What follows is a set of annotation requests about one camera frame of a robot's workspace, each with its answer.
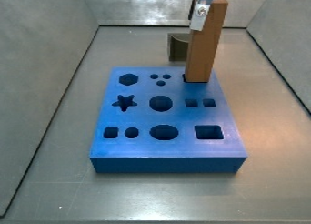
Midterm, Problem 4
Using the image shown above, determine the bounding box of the blue shape sorter block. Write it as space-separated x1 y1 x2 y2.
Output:
89 66 248 173

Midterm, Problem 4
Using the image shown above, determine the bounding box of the silver metal finger mount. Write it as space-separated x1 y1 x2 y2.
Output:
184 0 228 83

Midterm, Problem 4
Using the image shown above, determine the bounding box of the dark grey arch object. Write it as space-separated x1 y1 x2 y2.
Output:
168 33 189 61

